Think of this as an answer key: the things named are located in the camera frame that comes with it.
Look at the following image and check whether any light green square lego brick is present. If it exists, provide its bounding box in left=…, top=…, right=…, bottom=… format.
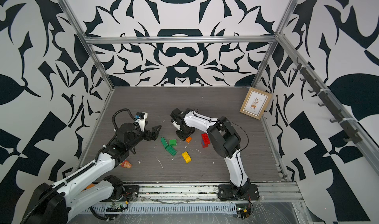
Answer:
left=169, top=139, right=177, bottom=147

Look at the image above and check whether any red long lego brick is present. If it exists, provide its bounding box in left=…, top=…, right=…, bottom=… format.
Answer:
left=201, top=133, right=210, bottom=145

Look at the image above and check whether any yellow curved lego brick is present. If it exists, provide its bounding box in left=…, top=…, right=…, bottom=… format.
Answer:
left=182, top=152, right=191, bottom=163

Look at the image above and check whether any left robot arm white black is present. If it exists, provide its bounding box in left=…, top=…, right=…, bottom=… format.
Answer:
left=21, top=122, right=162, bottom=224

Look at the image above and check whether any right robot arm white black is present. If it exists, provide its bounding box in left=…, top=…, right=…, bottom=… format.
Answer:
left=170, top=108, right=260, bottom=201

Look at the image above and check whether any dark green long lego brick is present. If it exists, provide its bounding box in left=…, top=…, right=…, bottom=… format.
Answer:
left=160, top=137, right=169, bottom=149

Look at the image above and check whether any dark green wide lego brick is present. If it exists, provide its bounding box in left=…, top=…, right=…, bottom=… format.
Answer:
left=165, top=145, right=177, bottom=156

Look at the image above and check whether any small colourful toy figure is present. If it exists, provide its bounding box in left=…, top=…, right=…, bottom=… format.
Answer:
left=120, top=161, right=132, bottom=169

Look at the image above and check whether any small circuit board left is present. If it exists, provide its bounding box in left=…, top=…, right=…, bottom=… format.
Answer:
left=106, top=201, right=129, bottom=212

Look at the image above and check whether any small circuit board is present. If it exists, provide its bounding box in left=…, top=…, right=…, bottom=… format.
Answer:
left=236, top=203, right=254, bottom=220
left=106, top=201, right=129, bottom=212

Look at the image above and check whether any wooden framed picture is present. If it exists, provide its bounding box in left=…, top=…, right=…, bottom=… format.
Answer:
left=240, top=87, right=272, bottom=120

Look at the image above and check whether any small circuit board right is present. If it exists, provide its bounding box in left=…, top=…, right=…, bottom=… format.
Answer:
left=236, top=203, right=254, bottom=220

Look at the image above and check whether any black corrugated cable hose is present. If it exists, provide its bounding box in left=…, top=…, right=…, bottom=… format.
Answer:
left=96, top=108, right=137, bottom=160

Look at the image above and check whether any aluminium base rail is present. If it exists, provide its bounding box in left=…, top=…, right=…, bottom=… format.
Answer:
left=136, top=182, right=304, bottom=203

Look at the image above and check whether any white slotted cable duct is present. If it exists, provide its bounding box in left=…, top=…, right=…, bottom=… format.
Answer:
left=93, top=203, right=237, bottom=215

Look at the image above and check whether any wall hook rail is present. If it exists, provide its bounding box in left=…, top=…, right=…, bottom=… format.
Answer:
left=294, top=62, right=363, bottom=144

